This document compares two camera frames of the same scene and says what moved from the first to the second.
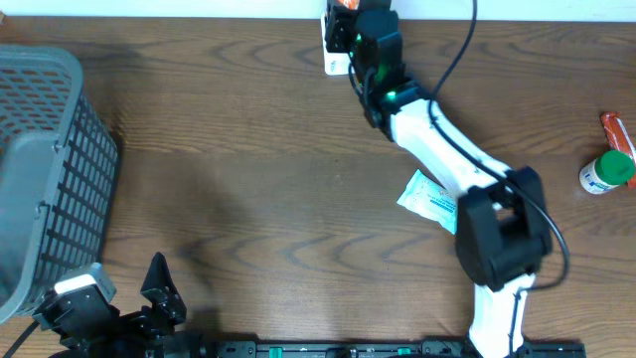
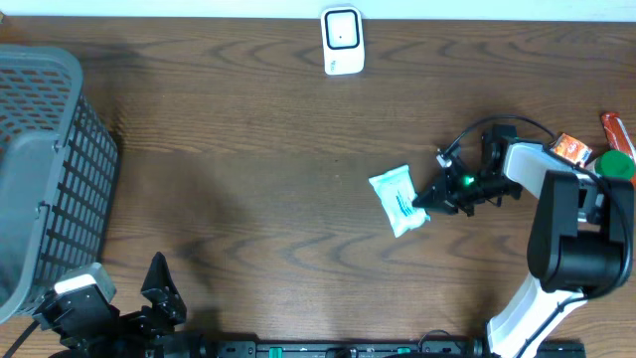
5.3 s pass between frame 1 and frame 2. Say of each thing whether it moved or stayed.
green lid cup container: stayed
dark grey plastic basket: stayed
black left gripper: stayed
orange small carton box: moved
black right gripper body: moved
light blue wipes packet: moved
